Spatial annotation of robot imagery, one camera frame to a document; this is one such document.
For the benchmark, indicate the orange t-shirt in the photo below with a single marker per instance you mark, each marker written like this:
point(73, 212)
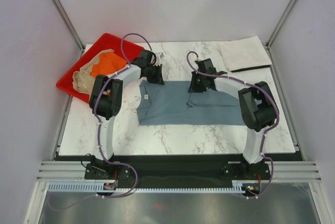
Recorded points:
point(108, 63)

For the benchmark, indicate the white slotted cable duct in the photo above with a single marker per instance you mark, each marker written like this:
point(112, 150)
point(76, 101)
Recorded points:
point(100, 187)

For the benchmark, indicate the grey-blue t-shirt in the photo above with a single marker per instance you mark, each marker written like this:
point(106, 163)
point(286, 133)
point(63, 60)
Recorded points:
point(172, 104)

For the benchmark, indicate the white folded mat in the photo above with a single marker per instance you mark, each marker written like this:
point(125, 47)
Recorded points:
point(244, 54)

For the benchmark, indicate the right aluminium frame post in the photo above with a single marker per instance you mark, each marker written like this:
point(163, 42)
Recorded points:
point(278, 27)

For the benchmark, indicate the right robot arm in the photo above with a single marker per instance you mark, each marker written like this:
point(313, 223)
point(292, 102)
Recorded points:
point(259, 113)

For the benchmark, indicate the aluminium frame post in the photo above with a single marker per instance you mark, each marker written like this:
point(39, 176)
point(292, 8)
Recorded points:
point(69, 25)
point(278, 27)

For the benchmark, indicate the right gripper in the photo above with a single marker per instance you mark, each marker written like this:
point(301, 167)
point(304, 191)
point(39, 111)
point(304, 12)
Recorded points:
point(193, 87)

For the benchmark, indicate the beige t-shirt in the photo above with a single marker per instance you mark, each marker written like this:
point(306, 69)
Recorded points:
point(83, 82)

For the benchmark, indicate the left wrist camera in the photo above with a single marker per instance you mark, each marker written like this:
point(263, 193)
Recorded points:
point(159, 57)

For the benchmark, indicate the left aluminium frame post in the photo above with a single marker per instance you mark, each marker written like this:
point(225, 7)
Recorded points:
point(69, 25)

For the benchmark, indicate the red plastic bin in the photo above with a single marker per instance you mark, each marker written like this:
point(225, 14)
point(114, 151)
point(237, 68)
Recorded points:
point(106, 41)

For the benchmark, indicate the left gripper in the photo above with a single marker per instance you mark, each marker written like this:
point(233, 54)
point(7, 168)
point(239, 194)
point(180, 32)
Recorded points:
point(158, 79)

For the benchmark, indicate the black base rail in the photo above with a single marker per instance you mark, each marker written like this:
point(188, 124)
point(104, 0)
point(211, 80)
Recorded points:
point(174, 170)

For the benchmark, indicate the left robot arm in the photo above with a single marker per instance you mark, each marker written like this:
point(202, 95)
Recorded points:
point(105, 102)

